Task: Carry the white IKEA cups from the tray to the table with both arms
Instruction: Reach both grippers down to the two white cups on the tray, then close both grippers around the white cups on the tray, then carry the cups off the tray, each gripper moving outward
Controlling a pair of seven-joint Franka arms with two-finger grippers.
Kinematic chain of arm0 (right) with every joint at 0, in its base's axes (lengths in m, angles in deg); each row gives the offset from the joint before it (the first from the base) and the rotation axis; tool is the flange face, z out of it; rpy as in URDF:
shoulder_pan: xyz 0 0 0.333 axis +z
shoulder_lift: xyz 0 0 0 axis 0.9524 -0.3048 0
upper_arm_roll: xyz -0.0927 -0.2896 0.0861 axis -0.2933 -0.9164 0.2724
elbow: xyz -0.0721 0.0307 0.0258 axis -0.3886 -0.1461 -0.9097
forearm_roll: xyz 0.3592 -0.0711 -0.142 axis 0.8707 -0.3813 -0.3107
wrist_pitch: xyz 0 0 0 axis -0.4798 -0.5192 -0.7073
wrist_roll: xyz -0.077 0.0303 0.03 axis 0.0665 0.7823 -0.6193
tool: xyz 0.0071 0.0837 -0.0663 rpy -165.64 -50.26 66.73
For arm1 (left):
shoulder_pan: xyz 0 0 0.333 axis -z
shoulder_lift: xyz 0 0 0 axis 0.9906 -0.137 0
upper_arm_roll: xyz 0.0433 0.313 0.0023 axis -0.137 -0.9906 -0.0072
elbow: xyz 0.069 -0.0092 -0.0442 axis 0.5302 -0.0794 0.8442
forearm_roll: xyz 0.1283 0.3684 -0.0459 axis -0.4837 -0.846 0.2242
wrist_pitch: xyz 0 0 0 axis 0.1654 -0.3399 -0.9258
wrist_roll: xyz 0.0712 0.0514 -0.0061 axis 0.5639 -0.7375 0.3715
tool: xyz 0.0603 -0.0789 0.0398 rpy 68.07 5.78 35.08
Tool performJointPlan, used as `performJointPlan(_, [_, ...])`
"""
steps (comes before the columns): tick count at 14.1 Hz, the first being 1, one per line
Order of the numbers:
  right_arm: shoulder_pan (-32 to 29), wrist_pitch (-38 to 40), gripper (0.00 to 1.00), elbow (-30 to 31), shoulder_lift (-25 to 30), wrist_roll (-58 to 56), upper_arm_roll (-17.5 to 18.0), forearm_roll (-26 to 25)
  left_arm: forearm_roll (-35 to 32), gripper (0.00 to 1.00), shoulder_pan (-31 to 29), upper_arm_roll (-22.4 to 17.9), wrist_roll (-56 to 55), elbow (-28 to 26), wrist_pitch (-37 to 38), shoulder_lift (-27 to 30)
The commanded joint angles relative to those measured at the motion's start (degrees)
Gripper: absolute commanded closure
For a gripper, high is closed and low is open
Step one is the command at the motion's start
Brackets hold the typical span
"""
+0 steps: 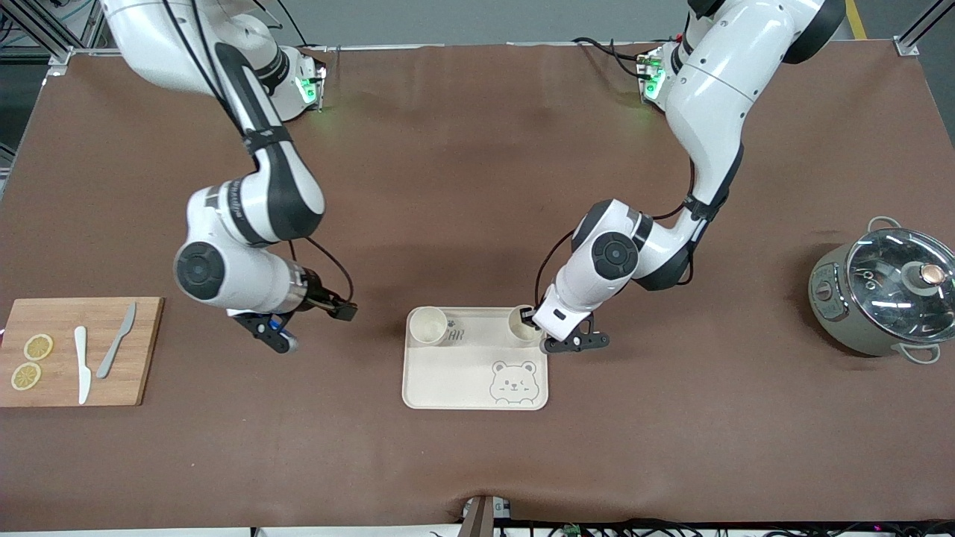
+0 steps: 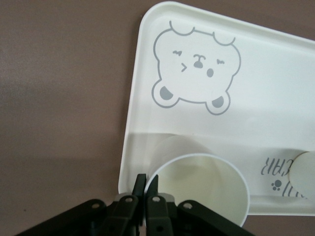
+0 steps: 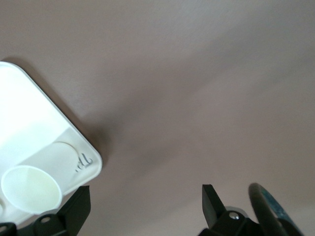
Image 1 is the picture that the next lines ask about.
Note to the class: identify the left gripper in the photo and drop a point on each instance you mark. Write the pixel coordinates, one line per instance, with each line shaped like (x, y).
(527, 315)

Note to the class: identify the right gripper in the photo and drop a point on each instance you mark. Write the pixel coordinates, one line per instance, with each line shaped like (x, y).
(322, 299)

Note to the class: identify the white cup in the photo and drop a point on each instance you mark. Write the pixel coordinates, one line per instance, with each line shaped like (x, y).
(517, 333)
(427, 326)

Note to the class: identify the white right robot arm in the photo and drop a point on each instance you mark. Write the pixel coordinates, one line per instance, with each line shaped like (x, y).
(246, 280)

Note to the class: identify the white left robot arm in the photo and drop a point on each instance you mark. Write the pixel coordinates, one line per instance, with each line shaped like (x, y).
(709, 97)

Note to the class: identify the cream tray with bear print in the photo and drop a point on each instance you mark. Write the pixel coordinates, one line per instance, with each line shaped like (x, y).
(462, 373)

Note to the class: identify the brown table mat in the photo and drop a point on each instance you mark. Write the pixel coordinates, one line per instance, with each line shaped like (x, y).
(477, 186)

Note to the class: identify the grey plastic knife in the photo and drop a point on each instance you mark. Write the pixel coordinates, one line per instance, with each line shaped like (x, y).
(112, 354)

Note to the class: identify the white plastic knife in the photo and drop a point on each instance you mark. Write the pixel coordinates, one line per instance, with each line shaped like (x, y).
(83, 373)

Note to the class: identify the wooden cutting board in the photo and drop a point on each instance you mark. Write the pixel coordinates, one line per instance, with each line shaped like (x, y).
(60, 313)

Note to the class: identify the lemon slice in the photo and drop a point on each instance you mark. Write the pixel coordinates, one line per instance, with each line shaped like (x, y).
(38, 347)
(26, 377)

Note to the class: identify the grey-green electric cooking pot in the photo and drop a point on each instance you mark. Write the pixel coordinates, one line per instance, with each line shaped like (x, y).
(850, 339)

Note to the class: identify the glass pot lid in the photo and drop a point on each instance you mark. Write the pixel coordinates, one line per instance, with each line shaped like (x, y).
(888, 287)

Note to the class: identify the brown camera stand post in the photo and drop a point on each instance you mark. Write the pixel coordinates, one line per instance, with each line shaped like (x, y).
(477, 518)

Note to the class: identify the aluminium frame post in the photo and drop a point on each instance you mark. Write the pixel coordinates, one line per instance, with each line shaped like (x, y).
(906, 46)
(63, 60)

